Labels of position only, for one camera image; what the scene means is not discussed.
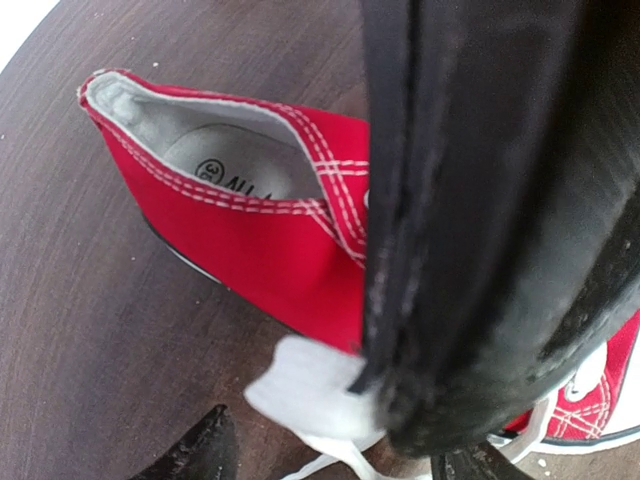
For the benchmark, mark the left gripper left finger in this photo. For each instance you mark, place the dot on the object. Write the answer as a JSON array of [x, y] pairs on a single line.
[[207, 451]]

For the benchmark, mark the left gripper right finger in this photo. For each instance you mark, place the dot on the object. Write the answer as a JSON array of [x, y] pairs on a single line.
[[478, 462]]

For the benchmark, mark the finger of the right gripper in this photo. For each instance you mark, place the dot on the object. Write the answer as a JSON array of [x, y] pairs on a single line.
[[503, 223]]

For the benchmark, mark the white shoelace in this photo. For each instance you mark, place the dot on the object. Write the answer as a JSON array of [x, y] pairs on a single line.
[[306, 390]]

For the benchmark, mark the red canvas sneaker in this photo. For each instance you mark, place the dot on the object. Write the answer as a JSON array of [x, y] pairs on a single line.
[[270, 200]]

